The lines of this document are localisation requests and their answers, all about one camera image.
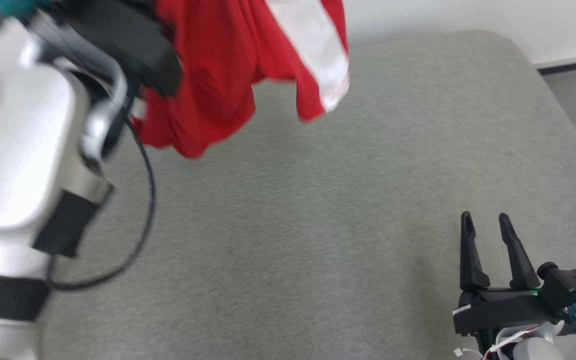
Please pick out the dark wall baseboard strip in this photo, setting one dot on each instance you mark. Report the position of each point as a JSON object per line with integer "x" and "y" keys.
{"x": 573, "y": 66}

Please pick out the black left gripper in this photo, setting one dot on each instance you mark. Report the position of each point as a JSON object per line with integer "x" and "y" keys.
{"x": 138, "y": 45}

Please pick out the red Bulls 23 shorts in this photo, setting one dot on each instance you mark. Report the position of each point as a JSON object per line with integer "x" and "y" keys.
{"x": 218, "y": 60}

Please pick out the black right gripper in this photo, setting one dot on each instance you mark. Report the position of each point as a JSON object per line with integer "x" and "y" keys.
{"x": 503, "y": 310}

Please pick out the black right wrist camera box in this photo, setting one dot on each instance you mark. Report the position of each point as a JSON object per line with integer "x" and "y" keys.
{"x": 570, "y": 287}

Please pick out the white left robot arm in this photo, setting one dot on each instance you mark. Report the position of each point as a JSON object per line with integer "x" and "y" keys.
{"x": 18, "y": 150}

